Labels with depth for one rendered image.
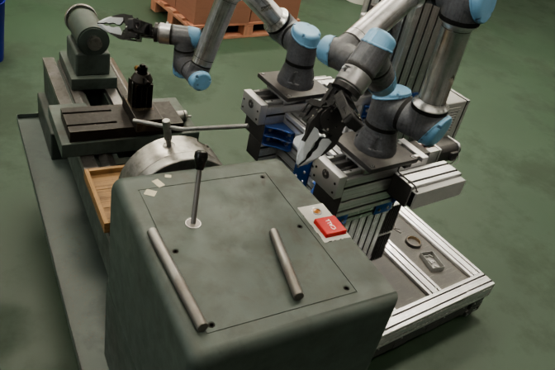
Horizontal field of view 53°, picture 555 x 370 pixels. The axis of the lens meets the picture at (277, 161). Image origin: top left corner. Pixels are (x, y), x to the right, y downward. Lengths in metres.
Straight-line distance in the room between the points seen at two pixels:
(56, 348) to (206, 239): 1.50
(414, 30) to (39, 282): 2.03
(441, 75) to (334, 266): 0.71
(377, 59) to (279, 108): 0.96
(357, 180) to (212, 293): 0.88
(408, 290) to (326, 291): 1.71
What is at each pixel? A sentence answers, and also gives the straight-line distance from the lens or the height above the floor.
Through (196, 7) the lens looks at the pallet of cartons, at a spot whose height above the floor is 0.33.
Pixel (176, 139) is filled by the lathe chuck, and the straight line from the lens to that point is 1.61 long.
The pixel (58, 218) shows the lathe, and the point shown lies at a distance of 2.41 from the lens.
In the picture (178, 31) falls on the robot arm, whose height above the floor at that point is 1.34.
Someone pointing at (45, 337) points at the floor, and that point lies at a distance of 2.70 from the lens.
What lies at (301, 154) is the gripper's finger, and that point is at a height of 1.45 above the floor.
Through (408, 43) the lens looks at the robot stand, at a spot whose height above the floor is 1.48.
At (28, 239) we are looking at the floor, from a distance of 3.14.
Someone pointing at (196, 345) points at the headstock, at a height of 1.25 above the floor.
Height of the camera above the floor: 2.09
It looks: 32 degrees down
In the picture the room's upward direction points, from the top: 13 degrees clockwise
